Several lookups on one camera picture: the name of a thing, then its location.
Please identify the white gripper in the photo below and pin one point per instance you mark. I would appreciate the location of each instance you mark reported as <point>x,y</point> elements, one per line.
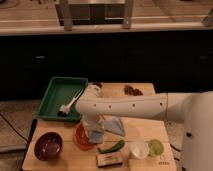
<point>93,123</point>

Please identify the blue sponge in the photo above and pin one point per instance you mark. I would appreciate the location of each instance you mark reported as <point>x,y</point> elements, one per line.
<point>95,137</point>

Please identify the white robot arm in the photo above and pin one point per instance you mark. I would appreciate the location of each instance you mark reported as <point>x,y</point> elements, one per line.
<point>194,110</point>

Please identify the dark purple bowl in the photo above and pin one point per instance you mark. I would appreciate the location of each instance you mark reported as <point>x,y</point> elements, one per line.
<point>48,146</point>

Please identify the grey folded cloth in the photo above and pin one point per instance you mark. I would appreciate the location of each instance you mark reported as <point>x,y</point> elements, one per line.
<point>114,125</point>

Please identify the green pepper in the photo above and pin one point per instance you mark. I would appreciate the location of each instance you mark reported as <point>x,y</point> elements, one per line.
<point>119,145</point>

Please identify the white dish brush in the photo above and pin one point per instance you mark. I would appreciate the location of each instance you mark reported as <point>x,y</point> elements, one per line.
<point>65,109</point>

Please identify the green plastic tray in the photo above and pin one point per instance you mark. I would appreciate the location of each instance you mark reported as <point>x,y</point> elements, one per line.
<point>59,92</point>

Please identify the white cup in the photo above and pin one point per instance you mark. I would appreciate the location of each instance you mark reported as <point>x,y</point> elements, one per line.
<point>139,149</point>

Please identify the green cup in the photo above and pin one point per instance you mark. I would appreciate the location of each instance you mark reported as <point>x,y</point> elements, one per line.
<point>156,147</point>

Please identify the metal stand frame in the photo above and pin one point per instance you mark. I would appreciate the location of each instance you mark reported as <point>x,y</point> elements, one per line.
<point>94,12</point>

